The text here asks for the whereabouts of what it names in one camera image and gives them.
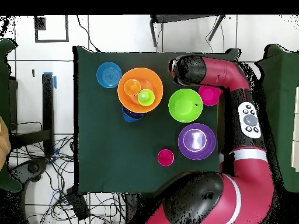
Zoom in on light green cup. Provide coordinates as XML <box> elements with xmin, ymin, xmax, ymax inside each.
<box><xmin>137</xmin><ymin>89</ymin><xmax>156</xmax><ymax>107</ymax></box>

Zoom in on orange cup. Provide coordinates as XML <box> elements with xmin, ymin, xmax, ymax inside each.
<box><xmin>123</xmin><ymin>78</ymin><xmax>141</xmax><ymax>97</ymax></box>

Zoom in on large orange bowl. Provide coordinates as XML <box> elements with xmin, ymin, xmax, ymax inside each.
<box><xmin>117</xmin><ymin>67</ymin><xmax>164</xmax><ymax>114</ymax></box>

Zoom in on dark blue bowl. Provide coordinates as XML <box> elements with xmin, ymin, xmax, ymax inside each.
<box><xmin>121</xmin><ymin>106</ymin><xmax>144</xmax><ymax>124</ymax></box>

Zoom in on red-pink cup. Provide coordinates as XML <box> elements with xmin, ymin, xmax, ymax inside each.
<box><xmin>157</xmin><ymin>149</ymin><xmax>175</xmax><ymax>167</ymax></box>

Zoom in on light green bowl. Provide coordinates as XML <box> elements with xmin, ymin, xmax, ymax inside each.
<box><xmin>168</xmin><ymin>88</ymin><xmax>203</xmax><ymax>124</ymax></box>

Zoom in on dark green tablecloth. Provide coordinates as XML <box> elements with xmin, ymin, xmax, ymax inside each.
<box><xmin>73</xmin><ymin>45</ymin><xmax>240</xmax><ymax>194</ymax></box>

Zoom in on purple bowl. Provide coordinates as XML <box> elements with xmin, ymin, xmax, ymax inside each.
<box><xmin>178</xmin><ymin>122</ymin><xmax>217</xmax><ymax>161</ymax></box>

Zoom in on light blue bowl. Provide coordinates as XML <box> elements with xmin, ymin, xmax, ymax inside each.
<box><xmin>96</xmin><ymin>61</ymin><xmax>123</xmax><ymax>89</ymax></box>

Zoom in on red-pink bowl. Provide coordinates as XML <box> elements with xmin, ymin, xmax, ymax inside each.
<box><xmin>197</xmin><ymin>85</ymin><xmax>222</xmax><ymax>107</ymax></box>

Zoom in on black metal stand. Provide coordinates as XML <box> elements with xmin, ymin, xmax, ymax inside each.
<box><xmin>9</xmin><ymin>72</ymin><xmax>55</xmax><ymax>157</ymax></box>

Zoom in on black power brick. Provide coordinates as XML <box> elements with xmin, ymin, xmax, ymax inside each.
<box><xmin>65</xmin><ymin>186</ymin><xmax>91</xmax><ymax>222</ymax></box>

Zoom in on green cloth side table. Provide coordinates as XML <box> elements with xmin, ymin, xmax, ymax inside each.
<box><xmin>253</xmin><ymin>44</ymin><xmax>299</xmax><ymax>193</ymax></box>
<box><xmin>0</xmin><ymin>38</ymin><xmax>23</xmax><ymax>193</ymax></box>

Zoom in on white boxes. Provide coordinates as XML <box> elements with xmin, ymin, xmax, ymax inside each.
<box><xmin>291</xmin><ymin>86</ymin><xmax>299</xmax><ymax>169</ymax></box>

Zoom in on tan box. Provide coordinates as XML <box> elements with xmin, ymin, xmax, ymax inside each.
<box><xmin>0</xmin><ymin>115</ymin><xmax>12</xmax><ymax>171</ymax></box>

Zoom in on tangle of cables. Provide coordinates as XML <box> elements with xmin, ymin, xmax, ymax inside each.
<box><xmin>10</xmin><ymin>135</ymin><xmax>127</xmax><ymax>224</ymax></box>

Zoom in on black camera tripod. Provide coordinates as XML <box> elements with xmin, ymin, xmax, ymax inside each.
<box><xmin>149</xmin><ymin>15</ymin><xmax>226</xmax><ymax>48</ymax></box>

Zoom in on thin black floor cable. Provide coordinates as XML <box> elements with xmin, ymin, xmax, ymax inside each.
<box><xmin>76</xmin><ymin>15</ymin><xmax>101</xmax><ymax>53</ymax></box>

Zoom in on black square frame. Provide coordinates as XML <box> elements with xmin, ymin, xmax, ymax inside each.
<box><xmin>34</xmin><ymin>15</ymin><xmax>70</xmax><ymax>43</ymax></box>

